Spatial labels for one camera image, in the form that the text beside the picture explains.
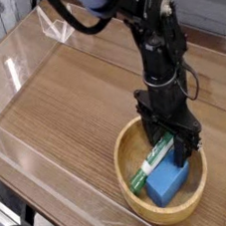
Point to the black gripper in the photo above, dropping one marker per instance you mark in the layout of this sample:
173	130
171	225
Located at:
163	107

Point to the green white marker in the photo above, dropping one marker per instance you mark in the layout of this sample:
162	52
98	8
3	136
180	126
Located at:
151	161

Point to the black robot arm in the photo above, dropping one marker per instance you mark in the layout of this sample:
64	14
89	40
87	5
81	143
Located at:
162	44

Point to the brown wooden bowl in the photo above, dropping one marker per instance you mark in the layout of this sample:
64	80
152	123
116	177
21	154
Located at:
130	151

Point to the blue rectangular block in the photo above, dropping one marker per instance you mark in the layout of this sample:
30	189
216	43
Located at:
165	180

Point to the clear acrylic corner bracket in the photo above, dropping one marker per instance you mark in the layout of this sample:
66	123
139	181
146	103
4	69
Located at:
59	30

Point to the clear acrylic tray wall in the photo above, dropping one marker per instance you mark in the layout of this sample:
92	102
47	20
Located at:
62	197

